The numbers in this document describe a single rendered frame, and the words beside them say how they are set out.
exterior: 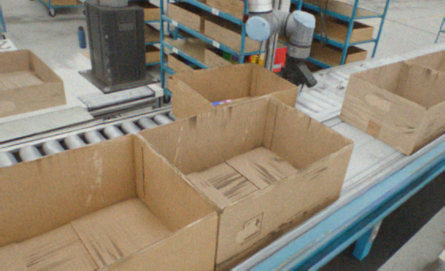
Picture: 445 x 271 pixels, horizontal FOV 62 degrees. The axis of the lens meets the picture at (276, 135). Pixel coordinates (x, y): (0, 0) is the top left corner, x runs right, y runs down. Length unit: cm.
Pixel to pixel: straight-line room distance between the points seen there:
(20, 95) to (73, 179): 79
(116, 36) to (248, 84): 58
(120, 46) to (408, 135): 118
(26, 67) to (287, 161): 130
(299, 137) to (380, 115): 37
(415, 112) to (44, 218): 99
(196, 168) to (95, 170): 26
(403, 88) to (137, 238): 121
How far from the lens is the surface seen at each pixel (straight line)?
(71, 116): 153
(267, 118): 104
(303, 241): 79
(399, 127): 124
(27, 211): 82
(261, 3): 138
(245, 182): 95
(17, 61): 193
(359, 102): 129
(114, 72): 172
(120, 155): 82
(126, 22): 168
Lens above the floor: 146
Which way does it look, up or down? 30 degrees down
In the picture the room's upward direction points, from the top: 9 degrees clockwise
